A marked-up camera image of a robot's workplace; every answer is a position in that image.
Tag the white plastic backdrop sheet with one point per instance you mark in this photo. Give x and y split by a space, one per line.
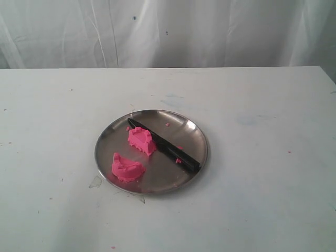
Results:
162 34

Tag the black kitchen knife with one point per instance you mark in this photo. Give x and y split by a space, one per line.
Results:
169 149

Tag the pink clay lump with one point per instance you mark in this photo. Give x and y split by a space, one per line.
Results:
141 139

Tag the clear tape piece bottom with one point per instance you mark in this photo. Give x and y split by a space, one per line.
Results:
141 198

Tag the clear tape piece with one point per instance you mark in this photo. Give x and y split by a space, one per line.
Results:
96 182
141 198

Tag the clear tape piece left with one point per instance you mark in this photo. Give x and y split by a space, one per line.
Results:
96 182

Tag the pink clay piece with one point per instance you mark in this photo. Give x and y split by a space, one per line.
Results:
126 170

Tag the round stainless steel plate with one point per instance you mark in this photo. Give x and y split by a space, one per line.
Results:
162 174

